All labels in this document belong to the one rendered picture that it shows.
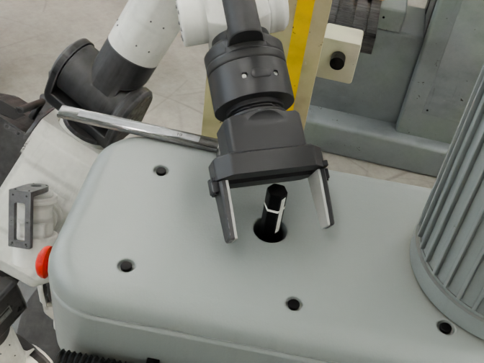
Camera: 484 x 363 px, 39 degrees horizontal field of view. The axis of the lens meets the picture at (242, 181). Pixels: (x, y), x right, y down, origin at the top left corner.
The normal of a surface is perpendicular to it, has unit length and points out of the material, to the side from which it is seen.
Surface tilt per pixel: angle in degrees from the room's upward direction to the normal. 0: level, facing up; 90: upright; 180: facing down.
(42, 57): 0
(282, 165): 30
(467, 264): 90
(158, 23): 85
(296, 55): 90
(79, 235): 0
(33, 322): 0
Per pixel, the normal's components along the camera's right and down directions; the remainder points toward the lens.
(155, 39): 0.14, 0.62
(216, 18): 0.04, -0.25
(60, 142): 0.44, -0.40
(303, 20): -0.15, 0.66
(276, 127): 0.24, -0.29
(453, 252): -0.88, 0.25
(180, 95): 0.11, -0.73
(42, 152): 0.09, 0.19
